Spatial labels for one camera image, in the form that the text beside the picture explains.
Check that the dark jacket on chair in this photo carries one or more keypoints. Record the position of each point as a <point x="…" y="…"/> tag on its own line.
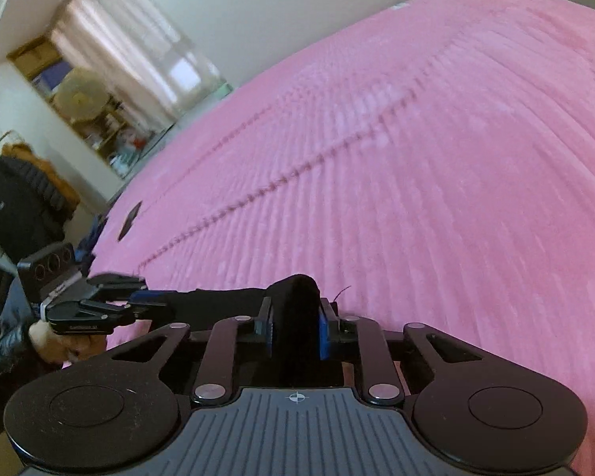
<point x="35" y="202"/>

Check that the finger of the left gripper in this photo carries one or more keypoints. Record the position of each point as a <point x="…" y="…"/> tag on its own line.
<point x="113" y="286"/>
<point x="102" y="315"/>

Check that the cluttered wooden shelf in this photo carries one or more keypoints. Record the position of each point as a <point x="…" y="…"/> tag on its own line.
<point x="97" y="94"/>

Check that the black garment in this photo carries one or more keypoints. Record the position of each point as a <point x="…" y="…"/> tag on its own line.
<point x="294" y="317"/>

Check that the pink ribbed bed blanket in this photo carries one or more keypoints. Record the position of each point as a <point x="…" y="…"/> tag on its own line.
<point x="434" y="162"/>

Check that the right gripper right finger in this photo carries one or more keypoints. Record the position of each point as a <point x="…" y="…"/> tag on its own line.
<point x="461" y="402"/>

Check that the black sleeve forearm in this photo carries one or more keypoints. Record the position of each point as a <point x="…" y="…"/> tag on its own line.
<point x="19" y="364"/>

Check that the white curtain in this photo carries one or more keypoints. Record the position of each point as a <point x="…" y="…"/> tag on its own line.
<point x="146" y="62"/>

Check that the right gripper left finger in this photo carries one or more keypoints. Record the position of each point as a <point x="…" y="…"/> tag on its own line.
<point x="166" y="397"/>

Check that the person's left hand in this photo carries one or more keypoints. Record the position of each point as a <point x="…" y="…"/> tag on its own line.
<point x="58" y="349"/>

